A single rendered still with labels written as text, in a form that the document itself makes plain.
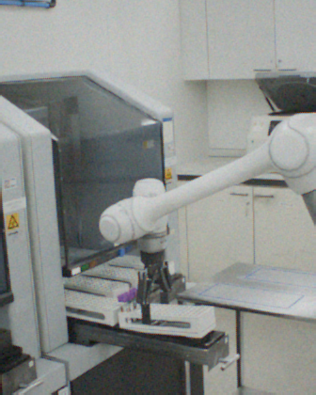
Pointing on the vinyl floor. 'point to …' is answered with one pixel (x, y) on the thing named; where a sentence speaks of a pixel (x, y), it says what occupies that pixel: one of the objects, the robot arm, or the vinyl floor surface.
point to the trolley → (253, 304)
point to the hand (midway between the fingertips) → (155, 311)
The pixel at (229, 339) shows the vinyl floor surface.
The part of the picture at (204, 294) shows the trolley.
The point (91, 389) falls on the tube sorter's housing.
